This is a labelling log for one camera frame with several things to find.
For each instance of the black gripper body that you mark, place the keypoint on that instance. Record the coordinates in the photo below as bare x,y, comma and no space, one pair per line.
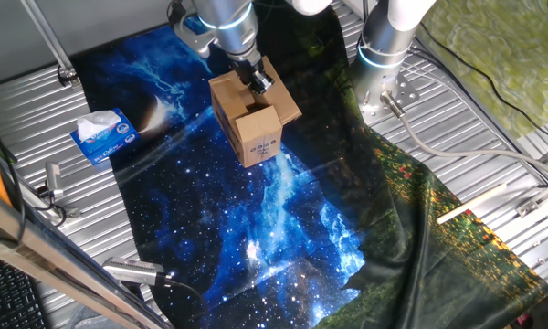
246,73

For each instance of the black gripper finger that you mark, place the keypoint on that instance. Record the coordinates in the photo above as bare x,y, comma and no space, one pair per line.
261,83

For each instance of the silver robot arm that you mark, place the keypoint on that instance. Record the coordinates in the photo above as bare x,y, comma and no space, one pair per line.
383,41

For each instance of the small brown cardboard box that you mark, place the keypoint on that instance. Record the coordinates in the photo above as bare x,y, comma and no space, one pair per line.
249,98

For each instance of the blue tissue pack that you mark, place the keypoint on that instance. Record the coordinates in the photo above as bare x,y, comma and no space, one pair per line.
112,144

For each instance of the blue galaxy print cloth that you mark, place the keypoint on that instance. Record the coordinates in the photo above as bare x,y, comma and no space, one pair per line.
237,237

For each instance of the slanted metal pole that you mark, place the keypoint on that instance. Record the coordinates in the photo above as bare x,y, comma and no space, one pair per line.
45,34

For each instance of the dark forest print cloth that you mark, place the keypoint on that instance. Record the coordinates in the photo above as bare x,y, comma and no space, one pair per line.
415,256

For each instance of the white stick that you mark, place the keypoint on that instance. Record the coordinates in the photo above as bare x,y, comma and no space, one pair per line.
470,204

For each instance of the green yellow mat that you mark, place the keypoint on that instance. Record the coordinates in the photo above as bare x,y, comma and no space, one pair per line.
507,55

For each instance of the black keyboard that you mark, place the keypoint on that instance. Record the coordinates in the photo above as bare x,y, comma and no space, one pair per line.
4,297

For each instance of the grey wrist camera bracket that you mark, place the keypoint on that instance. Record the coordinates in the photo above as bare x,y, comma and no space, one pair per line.
192,39

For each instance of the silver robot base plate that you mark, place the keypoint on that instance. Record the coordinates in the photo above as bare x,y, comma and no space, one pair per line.
408,93

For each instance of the metal camera mount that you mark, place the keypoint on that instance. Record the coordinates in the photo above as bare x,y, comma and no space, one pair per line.
73,212

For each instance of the long silver camera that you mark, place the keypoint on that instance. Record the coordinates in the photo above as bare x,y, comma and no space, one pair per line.
132,270

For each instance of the aluminium frame beam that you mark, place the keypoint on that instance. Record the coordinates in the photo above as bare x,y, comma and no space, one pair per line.
36,256

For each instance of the metal bracket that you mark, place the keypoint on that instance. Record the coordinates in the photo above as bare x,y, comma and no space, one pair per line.
543,196

